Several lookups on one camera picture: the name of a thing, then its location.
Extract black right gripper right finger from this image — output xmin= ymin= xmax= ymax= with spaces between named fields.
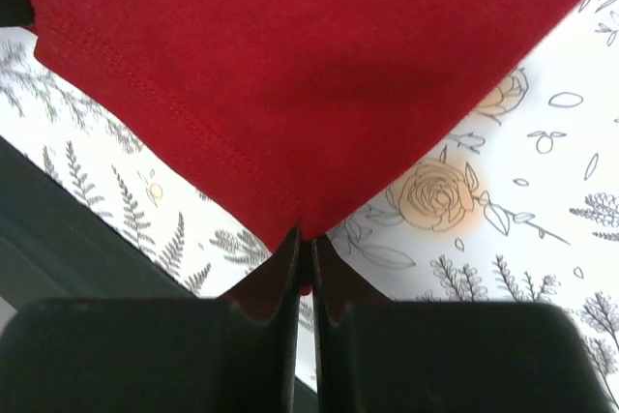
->
xmin=309 ymin=237 xmax=610 ymax=412

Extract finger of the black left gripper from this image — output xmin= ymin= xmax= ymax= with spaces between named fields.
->
xmin=0 ymin=0 xmax=36 ymax=29

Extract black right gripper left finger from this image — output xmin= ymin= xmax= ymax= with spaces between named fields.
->
xmin=1 ymin=228 xmax=302 ymax=412

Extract dark red t shirt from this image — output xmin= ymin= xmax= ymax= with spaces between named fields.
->
xmin=0 ymin=0 xmax=619 ymax=296

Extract floral patterned table mat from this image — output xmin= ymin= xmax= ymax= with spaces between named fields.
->
xmin=1 ymin=0 xmax=618 ymax=410

